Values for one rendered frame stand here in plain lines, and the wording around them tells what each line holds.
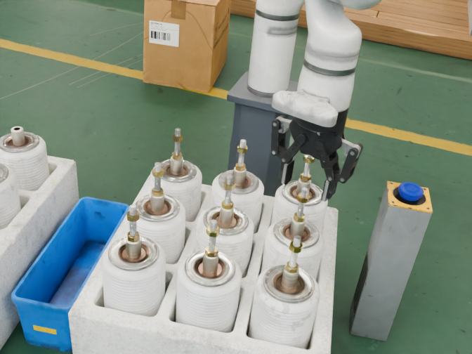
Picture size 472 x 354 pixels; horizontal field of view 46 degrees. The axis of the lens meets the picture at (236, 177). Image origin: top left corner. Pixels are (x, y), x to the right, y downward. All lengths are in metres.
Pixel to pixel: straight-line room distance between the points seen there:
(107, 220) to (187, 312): 0.42
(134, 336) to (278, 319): 0.22
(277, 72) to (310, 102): 0.49
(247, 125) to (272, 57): 0.16
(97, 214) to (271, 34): 0.52
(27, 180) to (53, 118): 0.64
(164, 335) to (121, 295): 0.09
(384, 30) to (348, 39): 1.89
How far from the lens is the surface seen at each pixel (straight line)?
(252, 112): 1.23
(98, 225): 1.22
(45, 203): 1.10
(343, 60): 0.73
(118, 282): 0.84
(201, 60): 1.88
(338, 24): 0.74
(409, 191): 0.94
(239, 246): 0.90
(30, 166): 1.12
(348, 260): 1.28
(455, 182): 1.67
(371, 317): 1.09
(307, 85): 0.75
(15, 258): 1.05
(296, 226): 0.89
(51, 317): 1.00
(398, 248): 0.98
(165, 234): 0.92
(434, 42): 2.62
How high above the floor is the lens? 0.82
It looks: 34 degrees down
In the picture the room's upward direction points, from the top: 6 degrees clockwise
